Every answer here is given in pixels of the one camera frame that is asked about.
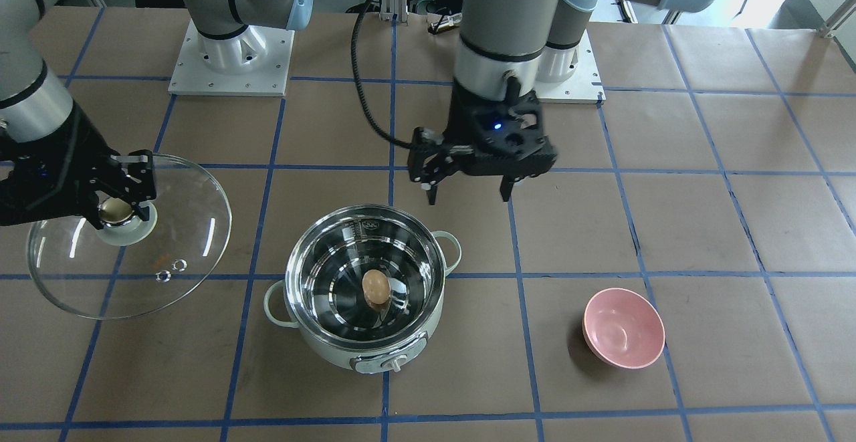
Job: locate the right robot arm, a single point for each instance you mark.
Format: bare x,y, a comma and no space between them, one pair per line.
34,101

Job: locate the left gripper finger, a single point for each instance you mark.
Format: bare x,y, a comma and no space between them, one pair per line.
506,187
431,190

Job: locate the pink bowl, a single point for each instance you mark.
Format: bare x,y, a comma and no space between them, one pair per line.
623,329

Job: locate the glass pot lid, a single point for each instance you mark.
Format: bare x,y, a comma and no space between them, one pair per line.
132,266

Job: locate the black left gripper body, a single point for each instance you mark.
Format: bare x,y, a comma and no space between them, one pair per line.
461,118

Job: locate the brown egg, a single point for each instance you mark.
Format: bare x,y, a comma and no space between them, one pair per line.
376,288

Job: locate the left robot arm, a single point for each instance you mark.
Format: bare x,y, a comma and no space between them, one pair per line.
501,40

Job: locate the pale green cooking pot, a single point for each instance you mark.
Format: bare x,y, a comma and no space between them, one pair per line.
321,292

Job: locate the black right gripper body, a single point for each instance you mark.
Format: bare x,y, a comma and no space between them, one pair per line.
65,154

